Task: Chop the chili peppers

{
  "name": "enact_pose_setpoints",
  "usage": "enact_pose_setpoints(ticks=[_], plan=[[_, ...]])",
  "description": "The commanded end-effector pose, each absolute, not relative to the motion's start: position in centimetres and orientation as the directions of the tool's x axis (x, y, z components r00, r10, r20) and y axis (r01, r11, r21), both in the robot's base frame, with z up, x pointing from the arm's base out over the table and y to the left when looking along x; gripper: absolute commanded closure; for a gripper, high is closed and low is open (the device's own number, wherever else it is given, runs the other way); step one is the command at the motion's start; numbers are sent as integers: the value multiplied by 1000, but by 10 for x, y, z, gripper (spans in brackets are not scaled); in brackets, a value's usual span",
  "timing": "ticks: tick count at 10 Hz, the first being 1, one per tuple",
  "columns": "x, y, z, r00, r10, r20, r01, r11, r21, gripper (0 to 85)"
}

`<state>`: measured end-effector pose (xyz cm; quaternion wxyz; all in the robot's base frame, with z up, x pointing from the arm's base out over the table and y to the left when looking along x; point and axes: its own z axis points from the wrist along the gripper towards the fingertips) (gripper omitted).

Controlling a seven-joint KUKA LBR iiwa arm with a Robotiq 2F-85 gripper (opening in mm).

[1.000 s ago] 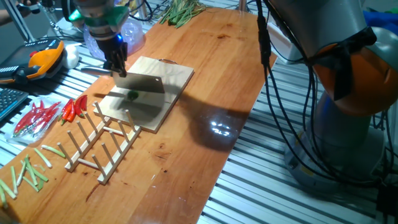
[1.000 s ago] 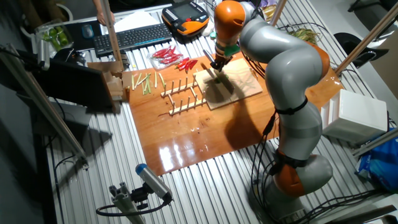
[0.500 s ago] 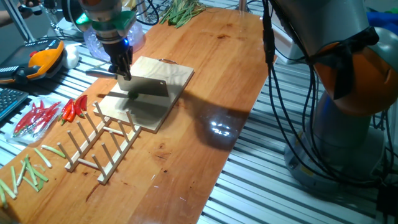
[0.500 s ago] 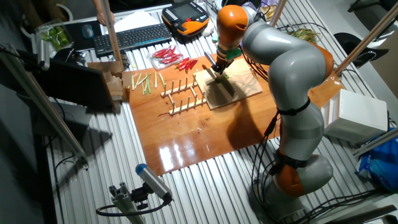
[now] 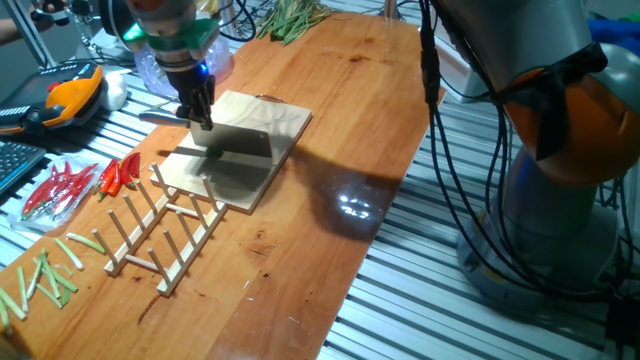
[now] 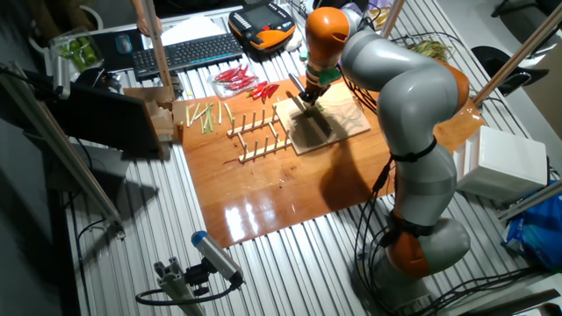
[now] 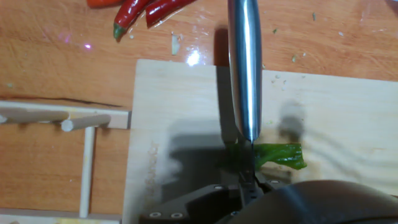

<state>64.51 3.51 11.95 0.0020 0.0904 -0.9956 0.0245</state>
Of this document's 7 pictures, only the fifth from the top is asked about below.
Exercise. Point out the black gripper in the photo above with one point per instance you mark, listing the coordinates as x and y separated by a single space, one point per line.
192 80

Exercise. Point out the steel cleaver knife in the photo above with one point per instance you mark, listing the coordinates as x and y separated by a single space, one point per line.
235 140

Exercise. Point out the bystander forearm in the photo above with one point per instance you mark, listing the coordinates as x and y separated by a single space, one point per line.
12 31

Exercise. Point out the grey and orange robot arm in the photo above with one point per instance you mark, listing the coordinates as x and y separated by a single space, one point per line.
525 40

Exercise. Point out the dark red chili pepper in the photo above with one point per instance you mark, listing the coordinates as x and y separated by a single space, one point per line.
135 165
126 172
109 170

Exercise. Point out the orange red chili pepper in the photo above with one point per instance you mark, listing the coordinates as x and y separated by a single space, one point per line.
116 182
106 187

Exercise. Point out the bystander hand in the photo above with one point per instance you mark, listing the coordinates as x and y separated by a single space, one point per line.
48 6

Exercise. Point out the translucent plastic bag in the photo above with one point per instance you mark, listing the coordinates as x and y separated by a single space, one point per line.
220 62

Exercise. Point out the white crumpled cloth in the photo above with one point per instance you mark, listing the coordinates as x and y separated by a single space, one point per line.
116 90

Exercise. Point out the light wooden cutting board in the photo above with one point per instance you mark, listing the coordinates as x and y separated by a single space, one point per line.
280 120

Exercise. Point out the yellow food package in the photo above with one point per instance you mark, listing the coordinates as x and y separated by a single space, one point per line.
209 5

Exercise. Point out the large glossy wooden board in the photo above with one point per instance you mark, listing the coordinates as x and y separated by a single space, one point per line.
300 75

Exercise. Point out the orange and black teach pendant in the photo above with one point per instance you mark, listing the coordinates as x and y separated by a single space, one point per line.
75 95

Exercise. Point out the bundle of green stalks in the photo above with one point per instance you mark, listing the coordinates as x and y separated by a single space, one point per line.
292 20

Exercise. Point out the wooden peg dish rack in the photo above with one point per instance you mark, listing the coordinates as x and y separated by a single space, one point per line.
135 235

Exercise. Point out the plastic bag of red chilies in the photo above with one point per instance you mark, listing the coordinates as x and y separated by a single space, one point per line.
50 195

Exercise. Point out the pale green stalk piece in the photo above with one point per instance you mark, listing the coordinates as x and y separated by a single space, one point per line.
49 272
50 296
85 241
65 297
12 304
69 254
34 280
5 317
22 290
67 285

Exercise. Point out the black keyboard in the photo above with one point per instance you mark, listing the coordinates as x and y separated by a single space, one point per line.
17 162

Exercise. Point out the white box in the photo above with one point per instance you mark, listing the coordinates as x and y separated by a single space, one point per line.
462 82

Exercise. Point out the blue plastic bag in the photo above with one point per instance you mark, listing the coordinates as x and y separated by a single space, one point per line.
620 31

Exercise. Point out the aluminium frame post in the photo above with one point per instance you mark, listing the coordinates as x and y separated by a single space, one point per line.
229 25

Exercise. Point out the aluminium frame bar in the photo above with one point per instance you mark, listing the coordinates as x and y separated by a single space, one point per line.
390 7
31 35

